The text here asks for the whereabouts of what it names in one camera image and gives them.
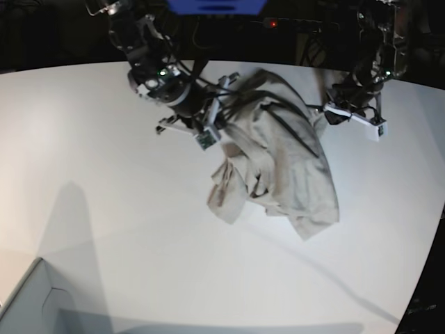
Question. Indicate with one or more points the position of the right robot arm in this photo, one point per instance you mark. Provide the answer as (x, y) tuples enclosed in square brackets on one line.
[(157, 75)]

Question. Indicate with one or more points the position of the black power strip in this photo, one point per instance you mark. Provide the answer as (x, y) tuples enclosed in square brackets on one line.
[(298, 25)]

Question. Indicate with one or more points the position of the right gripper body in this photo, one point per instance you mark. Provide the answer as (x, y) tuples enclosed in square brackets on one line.
[(198, 112)]

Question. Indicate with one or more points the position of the blue box at top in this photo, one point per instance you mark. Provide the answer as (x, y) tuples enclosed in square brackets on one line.
[(216, 7)]

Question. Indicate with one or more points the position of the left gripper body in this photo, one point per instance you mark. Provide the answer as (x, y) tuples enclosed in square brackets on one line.
[(370, 116)]

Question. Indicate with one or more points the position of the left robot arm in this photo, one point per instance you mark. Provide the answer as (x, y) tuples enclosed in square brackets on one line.
[(383, 49)]

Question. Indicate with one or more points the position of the beige t-shirt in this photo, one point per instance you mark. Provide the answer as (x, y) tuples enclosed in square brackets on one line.
[(274, 158)]

